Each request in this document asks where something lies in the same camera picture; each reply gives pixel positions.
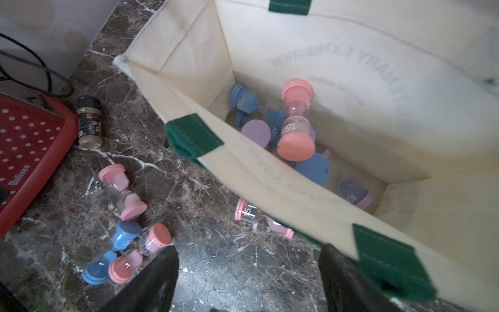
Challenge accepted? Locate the pink hourglass top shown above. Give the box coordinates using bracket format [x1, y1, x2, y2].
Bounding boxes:
[234, 198, 294, 239]

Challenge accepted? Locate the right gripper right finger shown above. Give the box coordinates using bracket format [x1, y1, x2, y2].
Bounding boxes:
[318, 243, 400, 312]

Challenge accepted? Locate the red and steel toaster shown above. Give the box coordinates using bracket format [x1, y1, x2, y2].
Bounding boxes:
[1, 94, 78, 235]

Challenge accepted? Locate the cream canvas tote bag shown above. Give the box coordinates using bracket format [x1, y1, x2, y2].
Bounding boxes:
[114, 1, 498, 311]

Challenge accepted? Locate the black toaster power cable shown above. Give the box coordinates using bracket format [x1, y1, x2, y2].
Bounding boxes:
[0, 32, 75, 98]

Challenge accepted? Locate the pink hourglass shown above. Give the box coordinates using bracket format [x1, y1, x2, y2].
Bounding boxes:
[98, 164, 148, 222]
[108, 223, 172, 284]
[277, 79, 316, 162]
[234, 198, 294, 239]

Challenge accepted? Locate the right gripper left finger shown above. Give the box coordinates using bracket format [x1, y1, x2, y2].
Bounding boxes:
[100, 246, 179, 311]

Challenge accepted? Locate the large blue purple hourglass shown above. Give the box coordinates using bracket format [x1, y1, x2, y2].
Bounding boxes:
[295, 149, 331, 185]

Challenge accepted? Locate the small spice jar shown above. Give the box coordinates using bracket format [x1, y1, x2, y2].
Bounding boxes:
[77, 96, 103, 149]

